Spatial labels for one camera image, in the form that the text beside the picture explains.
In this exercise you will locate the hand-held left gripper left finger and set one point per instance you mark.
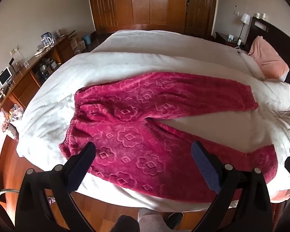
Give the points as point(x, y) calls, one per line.
point(83, 166)

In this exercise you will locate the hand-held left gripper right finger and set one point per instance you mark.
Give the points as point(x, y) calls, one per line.
point(205, 166)

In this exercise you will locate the red fleece pants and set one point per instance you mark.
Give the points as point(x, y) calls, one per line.
point(135, 116)

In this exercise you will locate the pink cloth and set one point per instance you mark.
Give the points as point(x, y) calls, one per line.
point(284, 195)

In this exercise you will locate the white blanket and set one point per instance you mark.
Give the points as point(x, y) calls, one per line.
point(50, 116)

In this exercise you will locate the dark slipper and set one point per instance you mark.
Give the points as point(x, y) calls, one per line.
point(123, 224)
point(175, 220)

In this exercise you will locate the person's grey trouser leg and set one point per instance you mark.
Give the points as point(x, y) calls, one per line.
point(151, 221)

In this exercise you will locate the chrome chair base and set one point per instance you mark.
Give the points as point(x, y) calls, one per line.
point(1, 191)

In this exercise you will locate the clear plastic bags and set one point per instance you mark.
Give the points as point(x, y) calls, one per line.
point(14, 113)

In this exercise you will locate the pink pillow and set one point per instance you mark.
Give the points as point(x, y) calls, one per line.
point(268, 58)

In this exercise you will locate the wooden sideboard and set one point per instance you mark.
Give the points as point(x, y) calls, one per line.
point(26, 82)

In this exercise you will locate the dark wooden headboard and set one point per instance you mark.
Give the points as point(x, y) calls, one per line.
point(284, 36)

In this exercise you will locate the white tablet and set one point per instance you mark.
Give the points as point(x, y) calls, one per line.
point(4, 76)

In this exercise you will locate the glass jug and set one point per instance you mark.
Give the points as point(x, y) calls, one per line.
point(23, 61)

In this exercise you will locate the blue bucket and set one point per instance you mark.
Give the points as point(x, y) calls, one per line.
point(87, 39)

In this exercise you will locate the dark wooden nightstand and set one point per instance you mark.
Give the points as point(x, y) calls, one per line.
point(223, 38)

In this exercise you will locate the electric kettle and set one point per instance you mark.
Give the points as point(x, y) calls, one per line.
point(47, 40)

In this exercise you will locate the white bed sheet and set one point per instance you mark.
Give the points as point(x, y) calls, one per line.
point(159, 41)

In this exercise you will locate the white cup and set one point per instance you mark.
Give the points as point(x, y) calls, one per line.
point(257, 15)
point(264, 16)

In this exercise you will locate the bedside lamp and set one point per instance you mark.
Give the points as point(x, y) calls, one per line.
point(244, 19)

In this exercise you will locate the wooden door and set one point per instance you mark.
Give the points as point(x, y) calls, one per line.
point(199, 7)

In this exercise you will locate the wooden wardrobe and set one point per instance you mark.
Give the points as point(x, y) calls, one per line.
point(140, 2)

